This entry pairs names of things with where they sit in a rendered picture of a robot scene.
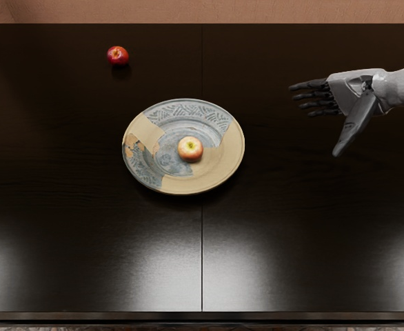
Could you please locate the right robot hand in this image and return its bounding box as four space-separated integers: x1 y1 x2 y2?
288 66 404 159

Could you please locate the beige blue patterned plate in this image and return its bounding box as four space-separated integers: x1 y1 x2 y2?
121 98 246 197

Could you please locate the pale yellow-pink apple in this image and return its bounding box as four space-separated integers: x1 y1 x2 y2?
177 136 204 163

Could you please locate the dark red apple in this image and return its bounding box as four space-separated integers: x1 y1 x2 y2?
106 46 130 66

